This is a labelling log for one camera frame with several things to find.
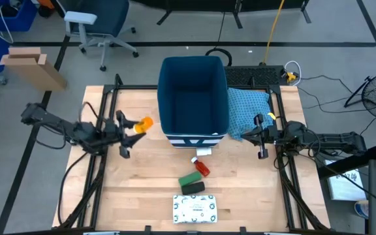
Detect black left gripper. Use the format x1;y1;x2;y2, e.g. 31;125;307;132
101;110;148;160

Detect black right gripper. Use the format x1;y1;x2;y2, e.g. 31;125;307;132
240;113;279;161

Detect orange toy object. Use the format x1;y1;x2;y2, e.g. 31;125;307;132
133;116;155;135

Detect red medicine bottle white cap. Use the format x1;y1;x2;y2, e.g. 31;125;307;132
190;156;212;178

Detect green block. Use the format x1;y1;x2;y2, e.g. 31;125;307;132
178;170;203;188

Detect black small block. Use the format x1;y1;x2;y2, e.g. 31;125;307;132
180;181;206;196

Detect white cloth with teal print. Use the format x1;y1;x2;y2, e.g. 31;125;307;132
172;194;219;225

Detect navy white striped fabric basket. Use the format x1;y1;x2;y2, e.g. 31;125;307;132
157;55;231;149

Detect large blue storage bin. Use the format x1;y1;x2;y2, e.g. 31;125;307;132
0;0;39;33

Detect blue patterned cloth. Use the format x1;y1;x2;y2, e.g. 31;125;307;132
226;87;275;142

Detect black perforated mat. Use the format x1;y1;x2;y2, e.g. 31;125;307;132
223;65;286;87

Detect white printed box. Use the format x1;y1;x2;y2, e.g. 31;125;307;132
324;159;368;202

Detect brown cardboard box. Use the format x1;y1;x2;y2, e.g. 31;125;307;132
0;46;68;93

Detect blue office chair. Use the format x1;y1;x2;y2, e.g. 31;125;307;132
63;0;140;72

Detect black floor fan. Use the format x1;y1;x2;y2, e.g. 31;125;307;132
343;68;376;120

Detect black partition panel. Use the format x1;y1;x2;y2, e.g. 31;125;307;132
131;0;313;30

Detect black metal table frame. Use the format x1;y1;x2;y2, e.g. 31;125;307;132
52;73;331;235

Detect black floor cables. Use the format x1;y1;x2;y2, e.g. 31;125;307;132
297;74;376;138

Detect white cable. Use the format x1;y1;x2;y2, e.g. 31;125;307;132
283;60;303;87

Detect black cable loop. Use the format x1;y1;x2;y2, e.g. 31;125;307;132
204;47;233;67

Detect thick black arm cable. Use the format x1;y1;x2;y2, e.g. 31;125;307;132
56;150;90;227

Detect yellow cable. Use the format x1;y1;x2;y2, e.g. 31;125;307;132
262;0;287;65

